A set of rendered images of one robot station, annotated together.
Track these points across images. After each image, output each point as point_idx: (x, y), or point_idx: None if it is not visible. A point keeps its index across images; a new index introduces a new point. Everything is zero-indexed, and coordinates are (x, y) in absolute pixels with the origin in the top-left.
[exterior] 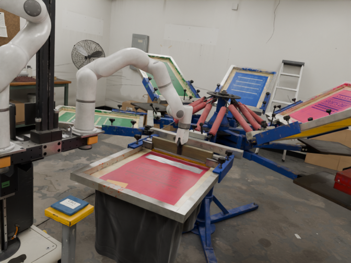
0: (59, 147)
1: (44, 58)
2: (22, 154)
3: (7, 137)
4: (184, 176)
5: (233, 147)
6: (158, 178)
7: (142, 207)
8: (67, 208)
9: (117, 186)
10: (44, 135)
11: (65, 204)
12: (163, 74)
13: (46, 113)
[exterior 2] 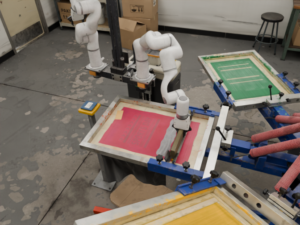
0: (121, 79)
1: (110, 28)
2: (102, 73)
3: (94, 63)
4: (146, 145)
5: None
6: (135, 131)
7: None
8: (84, 105)
9: (106, 114)
10: (112, 69)
11: (87, 104)
12: (161, 61)
13: (115, 58)
